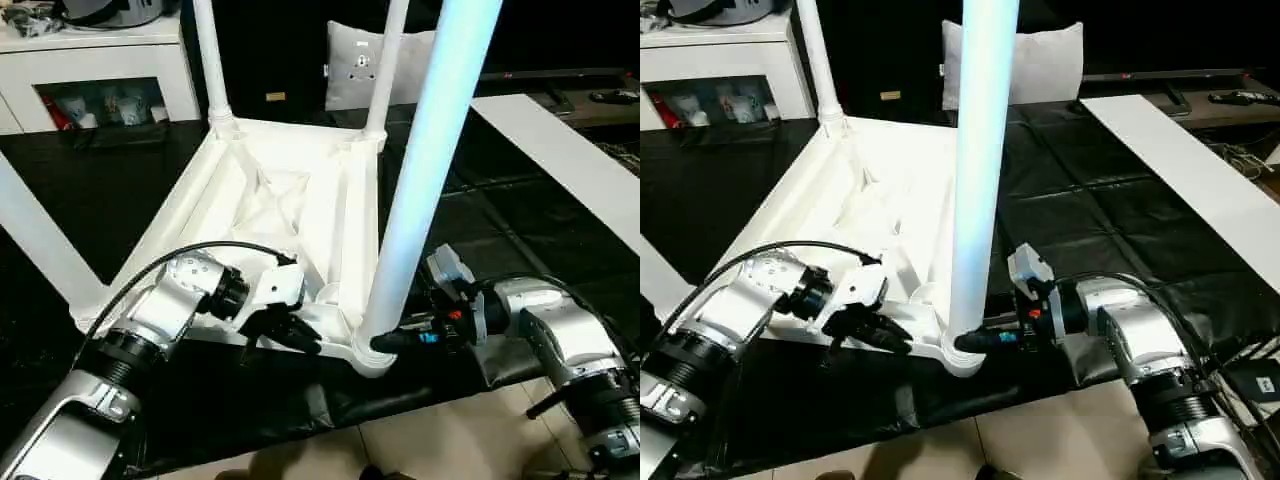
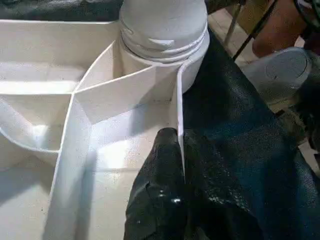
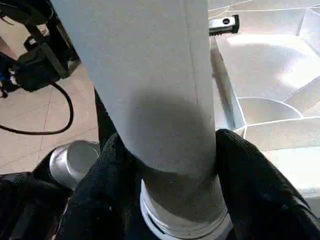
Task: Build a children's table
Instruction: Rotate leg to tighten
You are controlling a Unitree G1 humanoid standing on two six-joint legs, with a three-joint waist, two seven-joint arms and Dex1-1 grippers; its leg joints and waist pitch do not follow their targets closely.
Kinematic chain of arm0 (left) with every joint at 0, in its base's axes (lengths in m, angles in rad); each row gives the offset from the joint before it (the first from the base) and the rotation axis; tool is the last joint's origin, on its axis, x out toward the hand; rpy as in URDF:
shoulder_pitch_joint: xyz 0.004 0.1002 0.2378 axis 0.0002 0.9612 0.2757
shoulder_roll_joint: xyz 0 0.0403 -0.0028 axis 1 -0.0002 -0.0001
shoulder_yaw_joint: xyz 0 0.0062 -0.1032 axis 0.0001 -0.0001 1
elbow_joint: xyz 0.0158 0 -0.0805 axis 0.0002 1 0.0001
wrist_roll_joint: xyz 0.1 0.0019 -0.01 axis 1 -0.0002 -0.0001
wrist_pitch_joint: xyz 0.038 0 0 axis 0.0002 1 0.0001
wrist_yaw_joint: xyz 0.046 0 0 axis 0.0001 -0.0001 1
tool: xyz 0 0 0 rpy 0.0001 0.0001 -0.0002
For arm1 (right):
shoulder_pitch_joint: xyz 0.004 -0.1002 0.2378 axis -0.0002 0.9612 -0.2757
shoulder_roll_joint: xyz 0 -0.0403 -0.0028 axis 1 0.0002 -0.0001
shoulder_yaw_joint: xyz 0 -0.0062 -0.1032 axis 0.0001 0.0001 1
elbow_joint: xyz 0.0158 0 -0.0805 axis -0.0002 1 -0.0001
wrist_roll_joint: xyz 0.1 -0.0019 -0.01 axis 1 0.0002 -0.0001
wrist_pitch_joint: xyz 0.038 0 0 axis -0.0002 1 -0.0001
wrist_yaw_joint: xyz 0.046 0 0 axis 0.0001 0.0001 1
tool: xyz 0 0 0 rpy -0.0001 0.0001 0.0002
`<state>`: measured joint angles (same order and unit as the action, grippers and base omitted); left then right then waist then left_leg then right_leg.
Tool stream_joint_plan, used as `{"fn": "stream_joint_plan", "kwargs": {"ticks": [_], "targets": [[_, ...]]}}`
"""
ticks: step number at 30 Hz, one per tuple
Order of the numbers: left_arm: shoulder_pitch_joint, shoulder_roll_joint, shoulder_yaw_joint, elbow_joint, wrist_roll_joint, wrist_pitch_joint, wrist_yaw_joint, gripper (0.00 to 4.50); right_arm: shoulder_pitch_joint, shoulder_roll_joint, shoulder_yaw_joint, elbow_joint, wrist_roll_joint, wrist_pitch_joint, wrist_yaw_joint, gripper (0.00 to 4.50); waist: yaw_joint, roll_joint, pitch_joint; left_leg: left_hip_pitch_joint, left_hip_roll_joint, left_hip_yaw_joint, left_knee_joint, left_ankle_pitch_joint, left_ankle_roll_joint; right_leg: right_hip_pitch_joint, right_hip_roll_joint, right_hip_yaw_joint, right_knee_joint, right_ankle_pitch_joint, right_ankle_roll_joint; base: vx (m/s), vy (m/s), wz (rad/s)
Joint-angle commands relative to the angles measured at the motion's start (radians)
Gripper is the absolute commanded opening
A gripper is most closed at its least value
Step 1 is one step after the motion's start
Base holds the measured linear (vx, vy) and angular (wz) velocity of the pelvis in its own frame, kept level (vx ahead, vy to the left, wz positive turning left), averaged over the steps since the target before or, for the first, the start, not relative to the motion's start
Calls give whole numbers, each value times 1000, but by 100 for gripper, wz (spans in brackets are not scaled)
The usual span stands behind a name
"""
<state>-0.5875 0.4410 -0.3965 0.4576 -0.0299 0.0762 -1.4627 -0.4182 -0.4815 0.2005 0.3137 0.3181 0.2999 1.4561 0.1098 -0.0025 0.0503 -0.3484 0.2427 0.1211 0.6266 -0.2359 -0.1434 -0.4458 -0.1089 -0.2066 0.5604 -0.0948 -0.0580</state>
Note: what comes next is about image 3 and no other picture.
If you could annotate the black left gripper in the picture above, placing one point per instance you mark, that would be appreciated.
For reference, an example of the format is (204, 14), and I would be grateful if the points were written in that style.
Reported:
(225, 25)

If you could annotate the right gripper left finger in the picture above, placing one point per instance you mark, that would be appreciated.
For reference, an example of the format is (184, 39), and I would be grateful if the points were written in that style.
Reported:
(100, 200)

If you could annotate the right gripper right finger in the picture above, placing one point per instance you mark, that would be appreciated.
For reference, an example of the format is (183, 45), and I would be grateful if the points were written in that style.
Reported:
(262, 200)

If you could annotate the white plastic table top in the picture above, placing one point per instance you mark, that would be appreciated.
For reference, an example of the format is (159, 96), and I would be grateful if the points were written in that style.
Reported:
(262, 62)

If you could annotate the white plastic table leg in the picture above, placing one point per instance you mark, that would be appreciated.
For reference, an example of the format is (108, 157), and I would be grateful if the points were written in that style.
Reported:
(150, 75)

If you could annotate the silver metal cylinder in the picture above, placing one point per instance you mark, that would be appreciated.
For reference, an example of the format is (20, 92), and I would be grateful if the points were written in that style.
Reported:
(75, 162)

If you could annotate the black equipment box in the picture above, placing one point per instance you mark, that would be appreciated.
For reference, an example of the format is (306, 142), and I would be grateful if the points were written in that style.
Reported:
(37, 67)

